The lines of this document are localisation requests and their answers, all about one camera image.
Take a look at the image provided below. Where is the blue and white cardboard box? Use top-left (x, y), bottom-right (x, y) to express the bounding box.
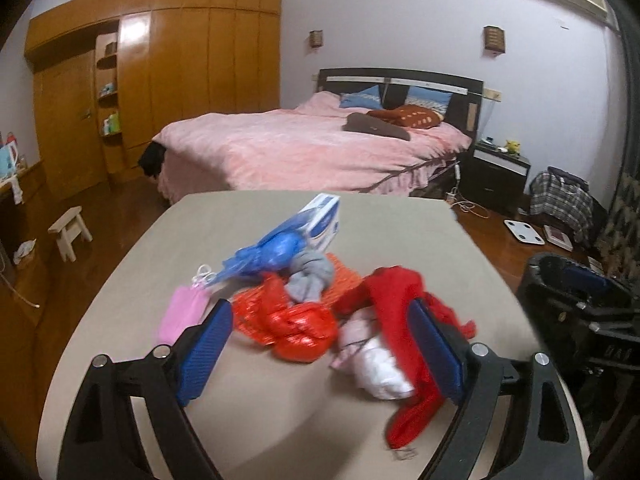
top-left (292, 193), bottom-right (342, 253)

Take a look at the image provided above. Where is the black clothing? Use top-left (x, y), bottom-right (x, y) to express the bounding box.
top-left (137, 141), bottom-right (168, 180)

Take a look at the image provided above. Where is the wooden wardrobe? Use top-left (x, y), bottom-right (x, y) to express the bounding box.
top-left (24, 0), bottom-right (283, 201)

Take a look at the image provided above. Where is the thin white cable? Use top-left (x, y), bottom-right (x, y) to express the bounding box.
top-left (0, 255), bottom-right (41, 308)
top-left (452, 200), bottom-right (491, 220)

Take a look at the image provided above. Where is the red patterned pillow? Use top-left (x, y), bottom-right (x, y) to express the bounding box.
top-left (367, 105), bottom-right (445, 129)

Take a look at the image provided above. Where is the white plastic bag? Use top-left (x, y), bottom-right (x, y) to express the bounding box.
top-left (330, 307), bottom-right (416, 401)

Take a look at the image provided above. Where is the patterned curtain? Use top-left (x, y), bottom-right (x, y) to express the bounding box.
top-left (595, 170), bottom-right (640, 281)

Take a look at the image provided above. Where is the red and white book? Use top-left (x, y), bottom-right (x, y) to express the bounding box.
top-left (542, 225), bottom-right (576, 252)

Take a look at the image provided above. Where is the blue plastic bag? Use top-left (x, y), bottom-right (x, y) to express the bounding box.
top-left (212, 220), bottom-right (308, 286)

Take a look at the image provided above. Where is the grey cloth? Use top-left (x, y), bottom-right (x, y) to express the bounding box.
top-left (285, 250), bottom-right (335, 306)

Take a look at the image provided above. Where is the black trash bin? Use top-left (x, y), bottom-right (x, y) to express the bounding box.
top-left (517, 252), bottom-right (640, 461)

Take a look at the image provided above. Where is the orange foam net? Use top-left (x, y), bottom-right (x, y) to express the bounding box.
top-left (232, 252), bottom-right (363, 333)

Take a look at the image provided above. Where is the plain blue pillow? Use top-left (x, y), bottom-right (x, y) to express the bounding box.
top-left (340, 85), bottom-right (382, 109)

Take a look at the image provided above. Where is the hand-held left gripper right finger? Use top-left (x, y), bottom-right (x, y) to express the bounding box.
top-left (406, 299), bottom-right (586, 480)

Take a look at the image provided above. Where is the white tissue pack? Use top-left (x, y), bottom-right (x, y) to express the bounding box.
top-left (12, 240), bottom-right (38, 266)

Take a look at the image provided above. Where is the pink face mask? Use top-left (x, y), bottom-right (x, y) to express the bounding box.
top-left (157, 285), bottom-right (213, 346)

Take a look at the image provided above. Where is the dark wooden bed frame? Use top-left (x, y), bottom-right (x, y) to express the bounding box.
top-left (317, 67), bottom-right (485, 198)

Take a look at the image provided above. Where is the white wooden stool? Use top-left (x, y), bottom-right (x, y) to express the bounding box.
top-left (48, 206), bottom-right (93, 263)

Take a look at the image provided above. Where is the dark nightstand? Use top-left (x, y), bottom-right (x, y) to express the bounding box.
top-left (457, 140), bottom-right (532, 218)

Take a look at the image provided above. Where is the wooden side cabinet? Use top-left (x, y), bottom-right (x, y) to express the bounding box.
top-left (0, 160), bottom-right (56, 341)

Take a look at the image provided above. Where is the red plastic bag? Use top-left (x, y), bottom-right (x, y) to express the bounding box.
top-left (232, 277), bottom-right (338, 363)

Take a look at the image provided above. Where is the white bathroom scale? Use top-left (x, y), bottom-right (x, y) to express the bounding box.
top-left (502, 219), bottom-right (545, 247)

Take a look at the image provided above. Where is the bed with pink cover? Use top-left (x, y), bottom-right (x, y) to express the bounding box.
top-left (152, 91), bottom-right (473, 206)

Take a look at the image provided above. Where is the red cloth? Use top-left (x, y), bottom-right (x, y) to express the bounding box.
top-left (332, 265), bottom-right (478, 453)

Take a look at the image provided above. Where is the plaid bag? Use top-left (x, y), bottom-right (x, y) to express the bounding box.
top-left (529, 167), bottom-right (608, 243)

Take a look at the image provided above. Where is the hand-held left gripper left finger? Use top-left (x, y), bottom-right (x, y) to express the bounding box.
top-left (57, 299), bottom-right (236, 480)

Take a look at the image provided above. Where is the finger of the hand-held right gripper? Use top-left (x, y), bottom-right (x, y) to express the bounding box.
top-left (560, 262), bottom-right (640, 311)

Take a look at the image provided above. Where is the brown pillow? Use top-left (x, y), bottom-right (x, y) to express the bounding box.
top-left (342, 112), bottom-right (412, 142)

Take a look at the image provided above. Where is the striped blue pillow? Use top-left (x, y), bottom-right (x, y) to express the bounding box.
top-left (405, 86), bottom-right (451, 117)

